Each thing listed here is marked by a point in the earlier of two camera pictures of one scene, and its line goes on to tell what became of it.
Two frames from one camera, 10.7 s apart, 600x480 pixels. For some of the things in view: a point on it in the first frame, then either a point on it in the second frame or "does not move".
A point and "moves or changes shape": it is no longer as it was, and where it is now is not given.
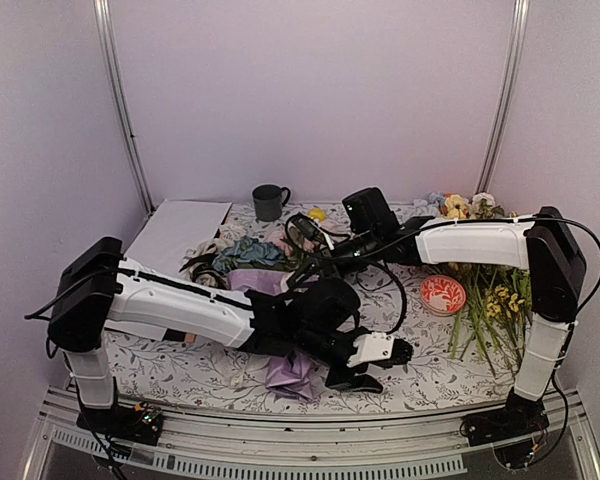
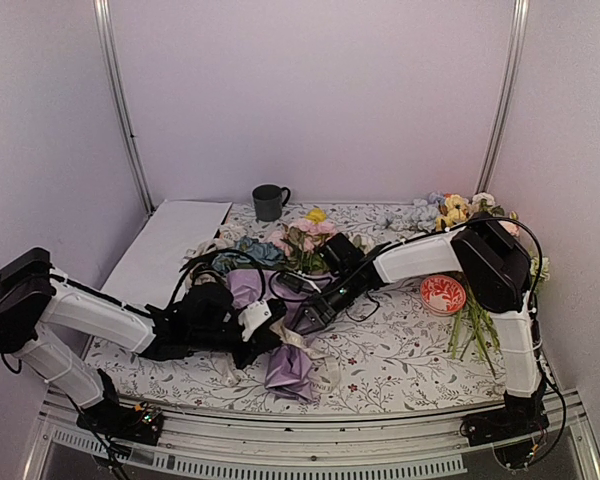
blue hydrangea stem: [247, 253] does not move
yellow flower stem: [317, 213] does not move
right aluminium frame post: [507, 97] does not move
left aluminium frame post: [114, 76] does not move
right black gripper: [297, 273] -> [318, 313]
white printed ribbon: [236, 380] moves or changes shape
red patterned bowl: [442, 295] does not move
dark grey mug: [267, 200] does not move
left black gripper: [351, 382] -> [257, 348]
